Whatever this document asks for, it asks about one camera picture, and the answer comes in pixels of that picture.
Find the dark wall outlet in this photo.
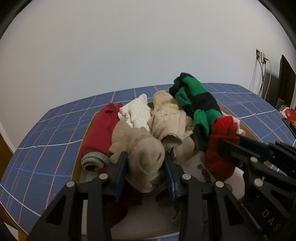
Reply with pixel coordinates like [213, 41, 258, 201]
[256, 49, 261, 60]

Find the small red garment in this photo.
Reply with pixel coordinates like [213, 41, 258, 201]
[205, 116, 239, 182]

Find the maroon grey-banded underwear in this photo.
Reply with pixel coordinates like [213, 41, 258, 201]
[78, 103, 122, 171]

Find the white dotted underwear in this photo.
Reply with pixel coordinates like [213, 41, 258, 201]
[118, 94, 152, 132]

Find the shallow cardboard tray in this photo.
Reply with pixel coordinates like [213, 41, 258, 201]
[70, 101, 261, 240]

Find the black power cable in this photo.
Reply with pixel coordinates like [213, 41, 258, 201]
[256, 56, 265, 98]

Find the black flat monitor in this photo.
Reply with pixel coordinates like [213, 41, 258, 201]
[277, 55, 295, 107]

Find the red plastic bag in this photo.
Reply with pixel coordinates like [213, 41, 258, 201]
[285, 108, 296, 125]

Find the beige underwear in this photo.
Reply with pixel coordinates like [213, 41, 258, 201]
[148, 90, 195, 165]

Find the tan underwear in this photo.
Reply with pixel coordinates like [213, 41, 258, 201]
[109, 120, 165, 193]

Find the green black underwear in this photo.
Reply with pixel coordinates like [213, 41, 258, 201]
[169, 73, 223, 151]

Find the pale pink underwear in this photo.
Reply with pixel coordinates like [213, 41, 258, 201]
[232, 116, 246, 136]

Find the blue plaid cloth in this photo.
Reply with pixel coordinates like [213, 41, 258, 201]
[1, 83, 295, 232]

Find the white wall outlet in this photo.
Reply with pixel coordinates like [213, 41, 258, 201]
[260, 52, 267, 64]

